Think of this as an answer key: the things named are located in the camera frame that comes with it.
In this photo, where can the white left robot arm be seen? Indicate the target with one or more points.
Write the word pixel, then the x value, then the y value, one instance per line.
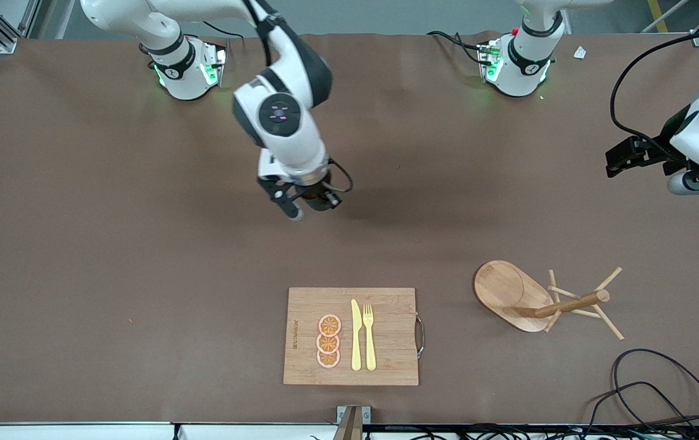
pixel 526 58

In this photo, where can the yellow plastic knife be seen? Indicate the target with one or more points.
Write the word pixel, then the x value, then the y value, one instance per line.
pixel 356 342

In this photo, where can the wooden mug rack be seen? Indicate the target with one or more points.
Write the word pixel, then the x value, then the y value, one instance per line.
pixel 502 290

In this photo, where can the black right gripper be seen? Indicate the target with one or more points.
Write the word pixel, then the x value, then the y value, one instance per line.
pixel 314 197

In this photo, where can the brown table cover mat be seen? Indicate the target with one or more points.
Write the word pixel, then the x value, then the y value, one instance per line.
pixel 142 244

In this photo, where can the toy orange slice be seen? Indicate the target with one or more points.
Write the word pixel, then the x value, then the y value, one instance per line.
pixel 327 344
pixel 329 325
pixel 328 360

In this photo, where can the white paper scrap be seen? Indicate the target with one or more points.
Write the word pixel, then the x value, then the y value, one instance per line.
pixel 580 53

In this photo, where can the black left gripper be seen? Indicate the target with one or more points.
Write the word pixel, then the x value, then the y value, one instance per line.
pixel 667 142

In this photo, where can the metal bracket with brown post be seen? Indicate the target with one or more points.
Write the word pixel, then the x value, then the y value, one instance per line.
pixel 342 414

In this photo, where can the yellow plastic fork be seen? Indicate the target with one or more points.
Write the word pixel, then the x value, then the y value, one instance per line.
pixel 369 348

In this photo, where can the white table edge rail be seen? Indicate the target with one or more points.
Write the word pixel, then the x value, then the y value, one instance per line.
pixel 80 432

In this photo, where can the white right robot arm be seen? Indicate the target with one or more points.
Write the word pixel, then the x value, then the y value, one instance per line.
pixel 288 116

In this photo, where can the bamboo cutting board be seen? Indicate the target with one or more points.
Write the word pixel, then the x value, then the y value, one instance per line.
pixel 386 330

